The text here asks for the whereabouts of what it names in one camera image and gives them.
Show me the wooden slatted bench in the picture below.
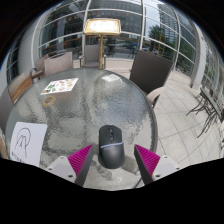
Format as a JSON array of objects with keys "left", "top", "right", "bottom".
[{"left": 0, "top": 127, "right": 9, "bottom": 160}]

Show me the white mouse pad with drawing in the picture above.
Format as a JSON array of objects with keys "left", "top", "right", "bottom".
[{"left": 9, "top": 121, "right": 49, "bottom": 168}]

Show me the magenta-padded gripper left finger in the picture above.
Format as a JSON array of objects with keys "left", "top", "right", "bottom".
[{"left": 45, "top": 144, "right": 95, "bottom": 187}]

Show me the colourful picture menu card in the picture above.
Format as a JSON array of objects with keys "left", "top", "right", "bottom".
[{"left": 40, "top": 77, "right": 80, "bottom": 96}]

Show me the round tan coaster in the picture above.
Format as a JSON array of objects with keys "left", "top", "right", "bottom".
[{"left": 42, "top": 95, "right": 57, "bottom": 108}]

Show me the black computer mouse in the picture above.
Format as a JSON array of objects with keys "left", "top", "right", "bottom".
[{"left": 97, "top": 124, "right": 126, "bottom": 170}]

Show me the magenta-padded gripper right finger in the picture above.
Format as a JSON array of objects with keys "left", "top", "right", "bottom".
[{"left": 133, "top": 143, "right": 181, "bottom": 186}]

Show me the dark brown wicker chair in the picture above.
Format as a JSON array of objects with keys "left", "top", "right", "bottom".
[
  {"left": 128, "top": 49, "right": 175, "bottom": 108},
  {"left": 0, "top": 84, "right": 16, "bottom": 132}
]

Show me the black metal outdoor furniture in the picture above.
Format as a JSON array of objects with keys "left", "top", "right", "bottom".
[{"left": 186, "top": 84, "right": 224, "bottom": 148}]

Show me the gold-framed menu stand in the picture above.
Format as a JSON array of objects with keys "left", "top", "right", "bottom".
[{"left": 82, "top": 17, "right": 123, "bottom": 70}]

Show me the grey-brown wicker armchair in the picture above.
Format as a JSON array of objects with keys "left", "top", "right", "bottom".
[
  {"left": 79, "top": 43, "right": 107, "bottom": 70},
  {"left": 42, "top": 51, "right": 75, "bottom": 77},
  {"left": 29, "top": 54, "right": 51, "bottom": 81}
]

